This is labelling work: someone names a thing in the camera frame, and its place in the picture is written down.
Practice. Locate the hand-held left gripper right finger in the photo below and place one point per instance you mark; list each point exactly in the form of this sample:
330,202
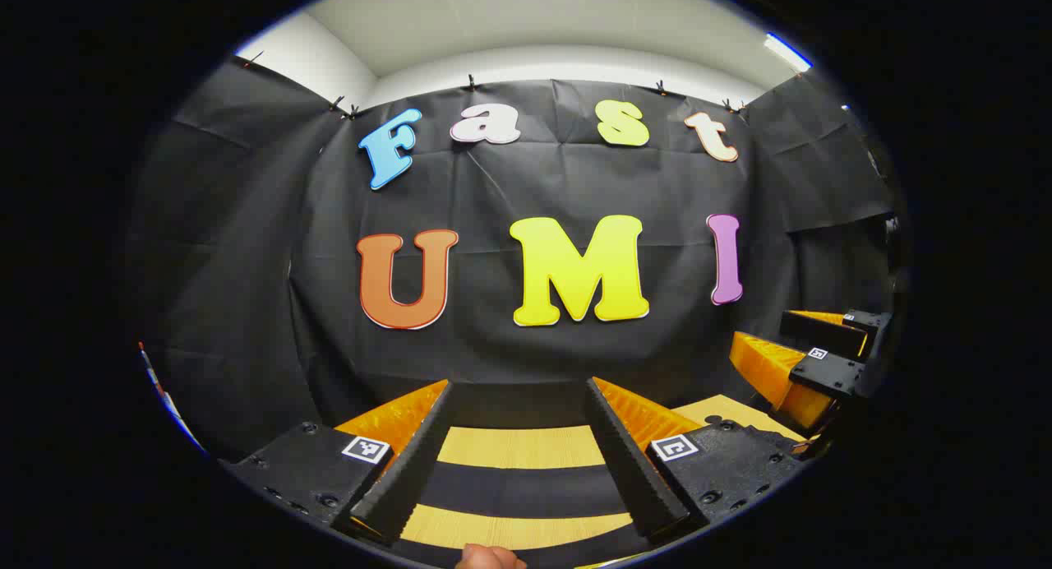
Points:
629,470

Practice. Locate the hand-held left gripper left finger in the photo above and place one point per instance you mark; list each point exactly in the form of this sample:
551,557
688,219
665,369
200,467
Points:
411,470

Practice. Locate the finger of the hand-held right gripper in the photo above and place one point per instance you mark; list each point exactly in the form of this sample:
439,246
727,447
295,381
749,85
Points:
830,376
822,332

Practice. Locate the black jeans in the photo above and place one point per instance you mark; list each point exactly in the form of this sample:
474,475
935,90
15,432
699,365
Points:
526,488

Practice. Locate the black backdrop cloth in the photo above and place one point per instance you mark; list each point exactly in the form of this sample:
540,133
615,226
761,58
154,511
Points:
246,265

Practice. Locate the row of black cloth clips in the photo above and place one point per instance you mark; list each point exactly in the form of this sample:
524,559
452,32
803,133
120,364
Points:
472,82

